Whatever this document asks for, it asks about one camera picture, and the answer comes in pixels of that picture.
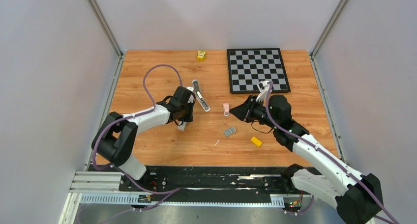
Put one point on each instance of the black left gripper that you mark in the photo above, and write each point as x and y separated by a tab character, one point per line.
189	118

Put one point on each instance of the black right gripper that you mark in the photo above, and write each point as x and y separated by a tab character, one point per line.
245	111

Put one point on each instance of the white staples box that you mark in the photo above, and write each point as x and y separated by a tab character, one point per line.
181	126

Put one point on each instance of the pink white small stapler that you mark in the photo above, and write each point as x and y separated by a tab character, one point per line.
226	109

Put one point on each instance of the grey staples tray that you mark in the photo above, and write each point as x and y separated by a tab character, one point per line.
230	131

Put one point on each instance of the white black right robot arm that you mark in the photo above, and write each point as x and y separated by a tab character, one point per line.
356	197

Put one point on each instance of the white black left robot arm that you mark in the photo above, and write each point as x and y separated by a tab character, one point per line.
116	136

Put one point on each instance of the yellow rectangular block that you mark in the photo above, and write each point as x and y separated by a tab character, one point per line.
256	141

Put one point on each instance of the black grey chessboard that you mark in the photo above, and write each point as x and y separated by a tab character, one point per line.
248	67

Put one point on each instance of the small yellow toy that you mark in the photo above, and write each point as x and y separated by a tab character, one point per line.
201	55

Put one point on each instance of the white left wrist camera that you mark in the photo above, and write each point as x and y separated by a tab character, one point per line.
191	99

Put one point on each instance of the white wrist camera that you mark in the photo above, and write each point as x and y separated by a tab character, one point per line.
191	99
263	87

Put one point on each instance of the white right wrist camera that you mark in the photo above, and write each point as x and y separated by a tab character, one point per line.
263	87

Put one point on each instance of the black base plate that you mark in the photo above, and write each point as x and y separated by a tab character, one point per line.
166	178

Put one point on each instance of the aluminium rail base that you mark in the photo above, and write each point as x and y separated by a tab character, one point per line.
113	187

